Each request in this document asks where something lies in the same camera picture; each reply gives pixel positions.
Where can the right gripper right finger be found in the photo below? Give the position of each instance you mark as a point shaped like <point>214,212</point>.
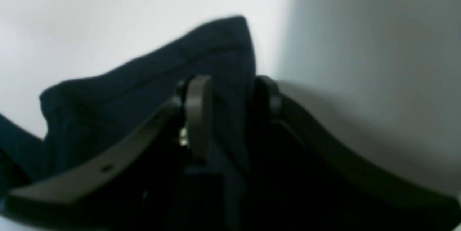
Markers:
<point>304,179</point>

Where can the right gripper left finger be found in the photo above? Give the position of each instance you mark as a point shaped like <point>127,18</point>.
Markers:
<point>111,190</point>

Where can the black T-shirt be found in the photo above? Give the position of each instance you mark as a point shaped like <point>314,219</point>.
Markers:
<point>87,116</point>

